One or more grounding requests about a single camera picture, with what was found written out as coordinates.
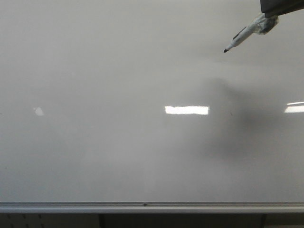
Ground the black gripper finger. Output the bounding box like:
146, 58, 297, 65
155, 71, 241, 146
260, 0, 304, 18

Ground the white black whiteboard marker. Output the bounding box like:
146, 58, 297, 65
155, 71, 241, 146
223, 13, 279, 53

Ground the white whiteboard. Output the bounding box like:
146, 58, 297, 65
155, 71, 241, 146
0, 0, 304, 202

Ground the grey aluminium marker tray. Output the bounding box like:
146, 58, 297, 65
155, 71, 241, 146
0, 201, 304, 214

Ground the grey pegboard panel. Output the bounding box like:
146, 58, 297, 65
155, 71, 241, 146
0, 213, 100, 228

